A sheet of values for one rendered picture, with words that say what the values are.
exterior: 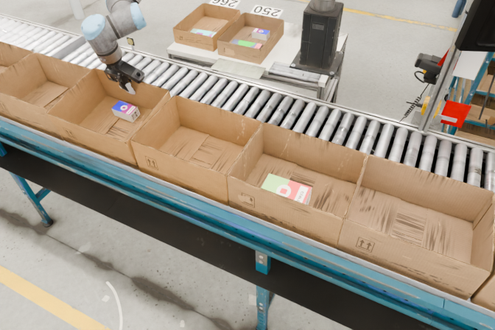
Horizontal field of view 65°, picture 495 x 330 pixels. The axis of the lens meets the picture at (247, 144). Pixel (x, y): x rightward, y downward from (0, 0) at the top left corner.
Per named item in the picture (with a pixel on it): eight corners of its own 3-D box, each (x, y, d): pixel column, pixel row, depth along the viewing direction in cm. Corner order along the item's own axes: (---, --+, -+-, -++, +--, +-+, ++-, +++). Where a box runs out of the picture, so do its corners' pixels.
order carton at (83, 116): (179, 118, 166) (170, 89, 152) (139, 170, 150) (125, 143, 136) (107, 95, 178) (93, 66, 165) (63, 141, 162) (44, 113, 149)
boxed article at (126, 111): (122, 107, 172) (119, 100, 168) (140, 114, 168) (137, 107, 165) (115, 116, 169) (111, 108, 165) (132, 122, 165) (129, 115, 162)
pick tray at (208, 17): (241, 23, 258) (241, 9, 251) (213, 52, 234) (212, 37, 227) (204, 16, 267) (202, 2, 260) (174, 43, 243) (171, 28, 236)
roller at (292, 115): (306, 105, 204) (306, 98, 200) (265, 173, 171) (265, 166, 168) (297, 103, 205) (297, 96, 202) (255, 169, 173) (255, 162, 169)
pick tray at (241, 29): (284, 34, 247) (285, 19, 240) (260, 65, 223) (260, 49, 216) (244, 26, 256) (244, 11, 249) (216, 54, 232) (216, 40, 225)
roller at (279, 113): (294, 102, 206) (295, 95, 202) (252, 168, 173) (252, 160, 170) (285, 99, 208) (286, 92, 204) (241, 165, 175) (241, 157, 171)
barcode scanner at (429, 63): (410, 68, 175) (420, 49, 167) (437, 78, 172) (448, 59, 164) (408, 76, 170) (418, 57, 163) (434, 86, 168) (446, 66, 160)
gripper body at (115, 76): (119, 68, 162) (107, 47, 152) (136, 73, 159) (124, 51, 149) (109, 81, 158) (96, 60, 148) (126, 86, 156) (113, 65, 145)
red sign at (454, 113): (460, 127, 177) (471, 105, 168) (460, 128, 176) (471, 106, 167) (424, 117, 182) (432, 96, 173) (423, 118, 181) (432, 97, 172)
